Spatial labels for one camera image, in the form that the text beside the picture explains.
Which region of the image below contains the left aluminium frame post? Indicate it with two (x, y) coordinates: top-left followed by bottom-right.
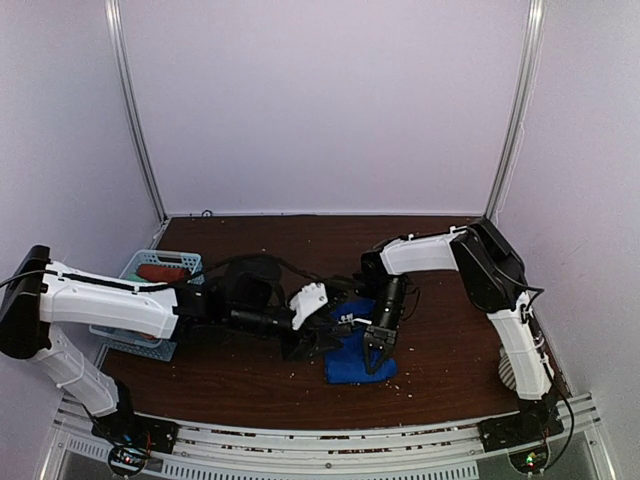
(105, 0), (168, 223)

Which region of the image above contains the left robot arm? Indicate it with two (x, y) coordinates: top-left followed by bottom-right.
(1, 245), (347, 444)

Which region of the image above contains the green rolled towel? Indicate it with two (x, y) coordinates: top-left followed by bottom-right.
(123, 272), (143, 282)

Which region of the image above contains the right aluminium frame post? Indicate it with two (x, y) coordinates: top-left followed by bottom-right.
(484, 0), (547, 223)

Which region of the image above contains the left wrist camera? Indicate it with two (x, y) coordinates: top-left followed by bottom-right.
(288, 282), (328, 331)

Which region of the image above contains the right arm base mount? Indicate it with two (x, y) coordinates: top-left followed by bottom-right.
(477, 413), (564, 476)

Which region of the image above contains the dark red rolled towel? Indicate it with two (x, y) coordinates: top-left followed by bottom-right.
(136, 264), (189, 283)

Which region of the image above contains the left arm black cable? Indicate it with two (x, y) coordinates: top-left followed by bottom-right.
(139, 254), (361, 294)

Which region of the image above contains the aluminium frame post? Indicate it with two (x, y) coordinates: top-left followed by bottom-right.
(484, 0), (547, 223)
(105, 0), (168, 223)

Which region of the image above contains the front aluminium rail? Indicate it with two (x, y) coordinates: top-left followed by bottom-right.
(35, 394), (621, 479)

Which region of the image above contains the orange bunny pattern towel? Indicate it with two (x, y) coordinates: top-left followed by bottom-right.
(137, 332), (159, 343)

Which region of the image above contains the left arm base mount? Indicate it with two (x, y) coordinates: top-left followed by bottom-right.
(89, 415), (179, 478)

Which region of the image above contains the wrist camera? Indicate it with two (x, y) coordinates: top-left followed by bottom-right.
(288, 282), (328, 331)
(335, 313), (372, 331)

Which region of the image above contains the grey striped mug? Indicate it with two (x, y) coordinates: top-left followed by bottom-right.
(498, 348), (517, 392)

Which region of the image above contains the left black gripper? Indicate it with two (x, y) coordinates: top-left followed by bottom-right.
(227, 301), (344, 362)

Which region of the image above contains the blue towel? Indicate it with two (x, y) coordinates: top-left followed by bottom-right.
(324, 299), (398, 385)

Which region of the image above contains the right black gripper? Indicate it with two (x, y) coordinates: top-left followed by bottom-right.
(364, 276), (409, 373)

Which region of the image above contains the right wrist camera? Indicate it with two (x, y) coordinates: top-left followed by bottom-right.
(335, 313), (372, 331)

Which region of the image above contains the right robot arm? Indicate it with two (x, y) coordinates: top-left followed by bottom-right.
(356, 217), (559, 442)

